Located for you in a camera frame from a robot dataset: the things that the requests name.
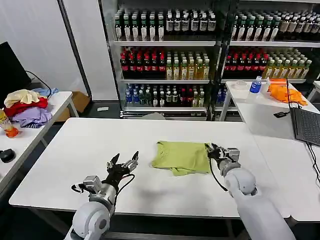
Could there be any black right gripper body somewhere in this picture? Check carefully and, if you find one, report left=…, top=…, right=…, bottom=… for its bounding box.
left=214, top=148, right=229, bottom=164

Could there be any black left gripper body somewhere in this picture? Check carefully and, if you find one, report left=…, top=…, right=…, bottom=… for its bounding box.
left=101, top=162, right=131, bottom=188

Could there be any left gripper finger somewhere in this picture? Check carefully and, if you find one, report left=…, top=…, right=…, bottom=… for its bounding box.
left=106, top=153, right=121, bottom=173
left=123, top=150, right=140, bottom=172

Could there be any green t-shirt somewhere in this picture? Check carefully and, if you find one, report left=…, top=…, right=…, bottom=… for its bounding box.
left=150, top=140, right=214, bottom=178

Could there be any grey chair back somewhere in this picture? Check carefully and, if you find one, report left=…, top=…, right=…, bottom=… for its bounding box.
left=141, top=112, right=167, bottom=121

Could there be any white side table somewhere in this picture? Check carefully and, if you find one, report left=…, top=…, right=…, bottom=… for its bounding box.
left=219, top=80, right=320, bottom=141
left=0, top=91, right=80, bottom=192

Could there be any brown cardboard box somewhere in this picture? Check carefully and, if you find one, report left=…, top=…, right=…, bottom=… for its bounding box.
left=54, top=91, right=91, bottom=122

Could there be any blue-label water bottle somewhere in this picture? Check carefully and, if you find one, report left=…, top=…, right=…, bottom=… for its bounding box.
left=246, top=76, right=263, bottom=103

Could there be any orange cloth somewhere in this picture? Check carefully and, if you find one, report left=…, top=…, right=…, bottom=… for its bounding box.
left=266, top=78, right=309, bottom=106

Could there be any striped blue cloth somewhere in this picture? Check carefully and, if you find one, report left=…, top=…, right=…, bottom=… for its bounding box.
left=21, top=121, right=46, bottom=129

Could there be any dark grey laptop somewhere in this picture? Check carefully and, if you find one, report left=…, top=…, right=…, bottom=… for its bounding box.
left=285, top=78, right=320, bottom=148

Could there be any light blue cloth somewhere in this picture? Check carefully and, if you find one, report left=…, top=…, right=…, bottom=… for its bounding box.
left=31, top=86, right=60, bottom=99

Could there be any purple cloth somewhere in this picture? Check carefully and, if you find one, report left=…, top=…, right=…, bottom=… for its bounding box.
left=11, top=106, right=54, bottom=128

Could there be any red cloth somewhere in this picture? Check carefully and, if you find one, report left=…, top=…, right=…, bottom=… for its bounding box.
left=4, top=97, right=49, bottom=118

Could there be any shelf with drink bottles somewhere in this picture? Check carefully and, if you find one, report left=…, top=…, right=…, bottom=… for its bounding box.
left=99, top=0, right=223, bottom=121
left=212, top=0, right=320, bottom=121

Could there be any black computer mouse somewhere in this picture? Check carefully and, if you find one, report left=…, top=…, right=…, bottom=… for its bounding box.
left=0, top=148, right=16, bottom=164

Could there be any orange-capped drink bottle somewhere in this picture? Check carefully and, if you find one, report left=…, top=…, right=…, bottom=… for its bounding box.
left=0, top=108, right=20, bottom=139

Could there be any cream cloth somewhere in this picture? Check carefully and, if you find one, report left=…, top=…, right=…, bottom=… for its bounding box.
left=4, top=89, right=41, bottom=108

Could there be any black computer monitor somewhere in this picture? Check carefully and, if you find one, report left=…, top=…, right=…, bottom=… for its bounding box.
left=0, top=41, right=33, bottom=108

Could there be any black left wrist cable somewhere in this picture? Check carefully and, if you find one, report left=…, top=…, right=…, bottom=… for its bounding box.
left=70, top=173, right=136, bottom=202

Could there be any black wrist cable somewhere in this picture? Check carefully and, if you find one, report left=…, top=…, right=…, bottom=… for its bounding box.
left=70, top=173, right=136, bottom=202
left=208, top=157, right=229, bottom=193

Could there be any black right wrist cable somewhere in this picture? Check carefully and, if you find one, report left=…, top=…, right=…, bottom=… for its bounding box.
left=208, top=157, right=229, bottom=193

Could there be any black laptop cable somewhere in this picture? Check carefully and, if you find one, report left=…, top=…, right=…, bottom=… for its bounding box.
left=305, top=142, right=320, bottom=186

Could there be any black partition post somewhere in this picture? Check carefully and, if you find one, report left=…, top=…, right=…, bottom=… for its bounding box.
left=57, top=0, right=93, bottom=101

